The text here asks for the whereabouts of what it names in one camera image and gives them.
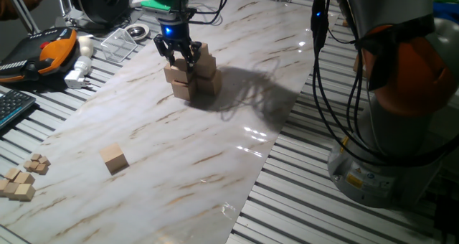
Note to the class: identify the round white tape roll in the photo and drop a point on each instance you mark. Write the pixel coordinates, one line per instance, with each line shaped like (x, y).
(137, 31)

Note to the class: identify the black computer keyboard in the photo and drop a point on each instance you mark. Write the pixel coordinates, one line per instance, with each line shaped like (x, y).
(14, 105)

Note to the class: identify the small wooden cube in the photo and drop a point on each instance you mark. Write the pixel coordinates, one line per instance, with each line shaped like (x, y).
(27, 164)
(36, 157)
(34, 165)
(44, 160)
(42, 169)

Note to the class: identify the blue bag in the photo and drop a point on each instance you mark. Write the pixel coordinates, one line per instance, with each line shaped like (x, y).
(446, 12)

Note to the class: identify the orange black teach pendant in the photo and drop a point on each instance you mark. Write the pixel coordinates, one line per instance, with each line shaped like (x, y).
(43, 52)

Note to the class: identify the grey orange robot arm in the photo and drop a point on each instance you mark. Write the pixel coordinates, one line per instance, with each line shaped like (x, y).
(394, 75)

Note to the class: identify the white egg-shaped object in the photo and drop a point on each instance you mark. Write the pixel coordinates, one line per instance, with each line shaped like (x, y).
(86, 46)

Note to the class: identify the person left forearm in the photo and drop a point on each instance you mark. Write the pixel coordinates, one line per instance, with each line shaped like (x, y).
(16, 3)

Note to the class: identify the medium wooden cube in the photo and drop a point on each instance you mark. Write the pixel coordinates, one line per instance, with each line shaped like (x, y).
(25, 192)
(12, 174)
(3, 187)
(25, 178)
(10, 189)

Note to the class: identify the black filament spool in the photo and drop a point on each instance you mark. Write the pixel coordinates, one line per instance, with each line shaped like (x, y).
(89, 3)

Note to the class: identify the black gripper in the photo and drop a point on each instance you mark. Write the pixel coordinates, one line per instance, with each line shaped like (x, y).
(174, 28)

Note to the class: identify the clear plastic box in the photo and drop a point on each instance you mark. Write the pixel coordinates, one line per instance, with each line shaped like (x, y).
(118, 46)

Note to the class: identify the white power adapter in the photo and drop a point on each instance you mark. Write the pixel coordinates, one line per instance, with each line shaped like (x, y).
(77, 75)

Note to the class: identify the slanted metal stand pole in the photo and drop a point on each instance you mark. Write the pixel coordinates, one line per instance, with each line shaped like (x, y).
(21, 9)

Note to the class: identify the marble pattern table sheet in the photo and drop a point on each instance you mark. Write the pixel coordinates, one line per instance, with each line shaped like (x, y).
(197, 165)

